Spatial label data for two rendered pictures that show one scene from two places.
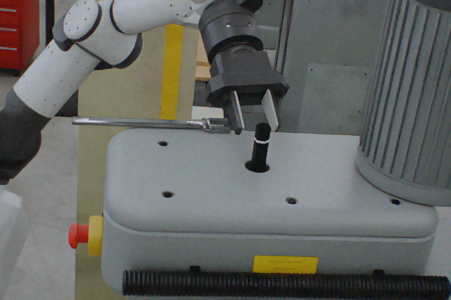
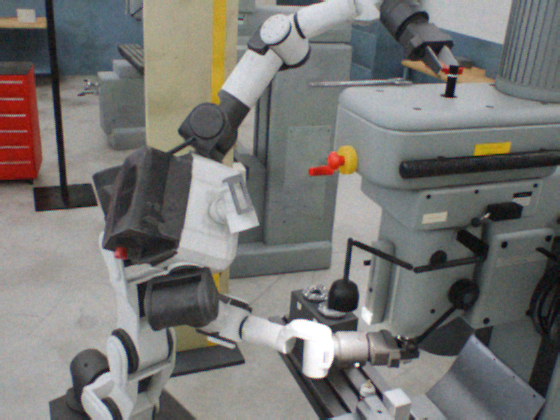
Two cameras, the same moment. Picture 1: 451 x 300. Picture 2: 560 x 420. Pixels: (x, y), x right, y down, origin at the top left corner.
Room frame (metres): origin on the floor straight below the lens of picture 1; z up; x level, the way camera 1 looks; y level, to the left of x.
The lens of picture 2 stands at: (-0.17, 0.60, 2.19)
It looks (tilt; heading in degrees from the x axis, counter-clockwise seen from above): 25 degrees down; 346
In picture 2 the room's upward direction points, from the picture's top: 4 degrees clockwise
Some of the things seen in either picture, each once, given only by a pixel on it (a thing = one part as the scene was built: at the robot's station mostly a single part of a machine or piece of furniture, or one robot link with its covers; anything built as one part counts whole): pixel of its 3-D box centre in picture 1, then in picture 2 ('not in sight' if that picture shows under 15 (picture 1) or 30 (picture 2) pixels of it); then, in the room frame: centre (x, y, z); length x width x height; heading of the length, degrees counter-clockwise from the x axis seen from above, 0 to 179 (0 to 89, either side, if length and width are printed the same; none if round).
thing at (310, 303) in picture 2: not in sight; (321, 326); (1.44, 0.04, 1.03); 0.22 x 0.12 x 0.20; 16
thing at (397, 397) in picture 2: not in sight; (396, 405); (1.04, -0.05, 1.05); 0.06 x 0.05 x 0.06; 11
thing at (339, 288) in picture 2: not in sight; (344, 292); (0.99, 0.16, 1.45); 0.07 x 0.07 x 0.06
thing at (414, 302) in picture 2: not in sight; (420, 267); (1.04, -0.05, 1.47); 0.21 x 0.19 x 0.32; 9
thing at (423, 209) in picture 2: not in sight; (448, 185); (1.05, -0.09, 1.68); 0.34 x 0.24 x 0.10; 99
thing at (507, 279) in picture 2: not in sight; (484, 257); (1.07, -0.24, 1.47); 0.24 x 0.19 x 0.26; 9
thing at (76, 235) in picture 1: (79, 235); (336, 161); (1.00, 0.20, 1.76); 0.04 x 0.03 x 0.04; 9
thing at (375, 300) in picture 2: not in sight; (377, 282); (1.03, 0.06, 1.45); 0.04 x 0.04 x 0.21; 9
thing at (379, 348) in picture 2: not in sight; (370, 349); (1.05, 0.04, 1.23); 0.13 x 0.12 x 0.10; 175
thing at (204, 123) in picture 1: (151, 122); (360, 83); (1.14, 0.12, 1.89); 0.24 x 0.04 x 0.01; 101
